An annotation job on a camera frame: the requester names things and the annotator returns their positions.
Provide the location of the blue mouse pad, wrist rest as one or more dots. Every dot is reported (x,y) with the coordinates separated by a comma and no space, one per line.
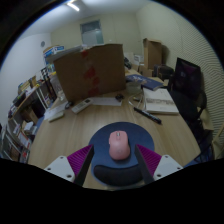
(100,140)

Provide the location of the white paper sheet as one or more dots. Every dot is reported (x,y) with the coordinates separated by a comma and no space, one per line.
(106,101)

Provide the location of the large white book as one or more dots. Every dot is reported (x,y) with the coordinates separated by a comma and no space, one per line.
(160,101)

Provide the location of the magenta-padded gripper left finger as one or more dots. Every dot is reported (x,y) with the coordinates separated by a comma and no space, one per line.
(58,168)

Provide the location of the black office chair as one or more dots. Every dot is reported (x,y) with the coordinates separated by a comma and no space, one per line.
(188,96)

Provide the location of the pink computer mouse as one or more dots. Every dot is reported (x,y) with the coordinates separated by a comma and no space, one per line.
(119,145)

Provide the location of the dark blue book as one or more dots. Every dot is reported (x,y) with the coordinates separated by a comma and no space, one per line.
(145,81)

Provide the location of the grey door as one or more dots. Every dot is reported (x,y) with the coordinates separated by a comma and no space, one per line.
(91,33)

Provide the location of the large brown cardboard box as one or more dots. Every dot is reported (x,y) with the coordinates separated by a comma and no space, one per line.
(90,71)

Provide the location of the round wall clock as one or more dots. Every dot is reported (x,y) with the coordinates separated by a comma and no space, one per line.
(42,43)

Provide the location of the ceiling tube light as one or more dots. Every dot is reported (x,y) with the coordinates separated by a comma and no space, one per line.
(73,6)

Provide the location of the cluttered shelf unit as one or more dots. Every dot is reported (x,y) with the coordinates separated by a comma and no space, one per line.
(23,110)

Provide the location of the black marker pen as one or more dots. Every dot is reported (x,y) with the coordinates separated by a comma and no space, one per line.
(147,115)

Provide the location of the tall open cardboard box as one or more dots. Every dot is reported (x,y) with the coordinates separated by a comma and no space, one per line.
(152,53)

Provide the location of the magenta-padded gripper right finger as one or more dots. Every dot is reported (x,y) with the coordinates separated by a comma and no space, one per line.
(168,166)

